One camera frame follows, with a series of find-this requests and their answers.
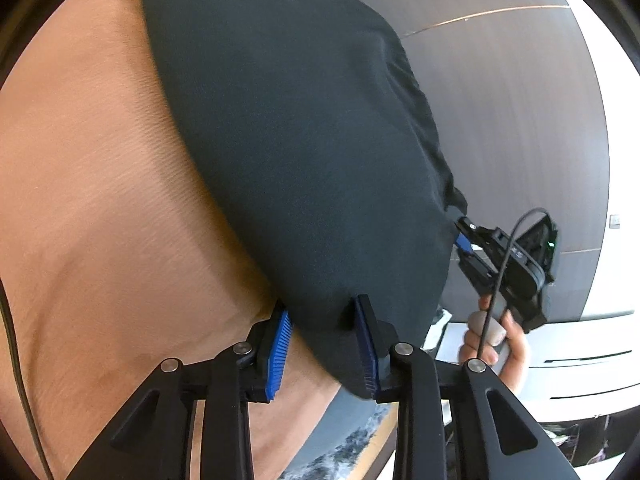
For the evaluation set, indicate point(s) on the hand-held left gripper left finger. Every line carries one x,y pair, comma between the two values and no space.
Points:
280,355

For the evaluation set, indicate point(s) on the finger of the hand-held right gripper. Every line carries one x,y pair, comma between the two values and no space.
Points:
477,234
475,272

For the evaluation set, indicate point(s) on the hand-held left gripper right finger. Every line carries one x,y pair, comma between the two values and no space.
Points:
365,345

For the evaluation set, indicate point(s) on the black long-sleeve shirt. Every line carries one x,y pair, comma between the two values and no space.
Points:
300,160

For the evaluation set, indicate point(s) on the person's right hand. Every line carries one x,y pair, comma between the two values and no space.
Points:
515,355

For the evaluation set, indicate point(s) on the white cabinet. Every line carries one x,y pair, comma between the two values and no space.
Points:
575,350

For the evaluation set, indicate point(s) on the grey shaggy rug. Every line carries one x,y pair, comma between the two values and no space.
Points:
345,455

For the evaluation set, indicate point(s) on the dark cloth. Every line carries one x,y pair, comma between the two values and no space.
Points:
590,440

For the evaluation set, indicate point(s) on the orange-brown fleece blanket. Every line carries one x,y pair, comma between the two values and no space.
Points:
100,210

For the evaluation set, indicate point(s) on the wall switch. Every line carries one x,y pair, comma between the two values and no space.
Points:
615,221

